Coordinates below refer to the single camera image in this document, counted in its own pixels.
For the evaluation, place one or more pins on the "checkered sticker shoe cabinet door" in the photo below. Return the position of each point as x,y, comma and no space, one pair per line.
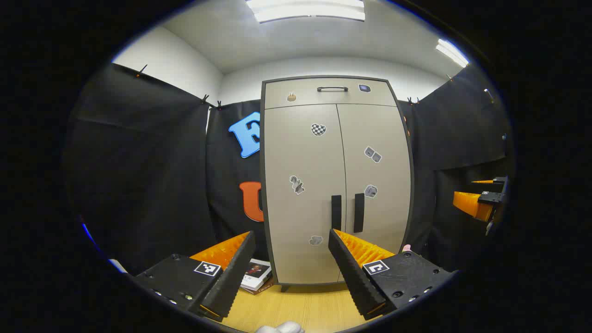
300,208

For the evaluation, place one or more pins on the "black backdrop cloth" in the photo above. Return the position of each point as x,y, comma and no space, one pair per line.
138,185

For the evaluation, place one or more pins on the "cube sticker shoe cabinet door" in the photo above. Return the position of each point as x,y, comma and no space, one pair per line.
370,125

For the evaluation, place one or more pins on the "brown book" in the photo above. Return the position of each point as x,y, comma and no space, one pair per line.
264,290

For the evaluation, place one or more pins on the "white picture book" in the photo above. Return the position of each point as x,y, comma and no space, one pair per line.
256,273

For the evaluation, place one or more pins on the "wide ceiling light panel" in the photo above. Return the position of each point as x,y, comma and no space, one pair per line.
305,9

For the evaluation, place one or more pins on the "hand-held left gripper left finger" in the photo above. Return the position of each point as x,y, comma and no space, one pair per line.
233,273

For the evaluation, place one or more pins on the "narrow ceiling light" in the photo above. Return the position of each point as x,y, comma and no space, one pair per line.
451,52

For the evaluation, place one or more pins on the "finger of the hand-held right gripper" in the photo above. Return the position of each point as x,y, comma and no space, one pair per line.
471,203
499,181

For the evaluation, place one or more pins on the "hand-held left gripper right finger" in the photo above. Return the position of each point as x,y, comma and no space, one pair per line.
349,270

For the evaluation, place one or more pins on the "green pink plush toy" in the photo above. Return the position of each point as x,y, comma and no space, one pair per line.
407,248

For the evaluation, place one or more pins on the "beige double-door shoe cabinet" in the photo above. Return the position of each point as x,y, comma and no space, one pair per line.
305,92

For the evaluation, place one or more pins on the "beige cabinet drawer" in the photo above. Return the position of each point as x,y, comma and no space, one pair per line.
342,98

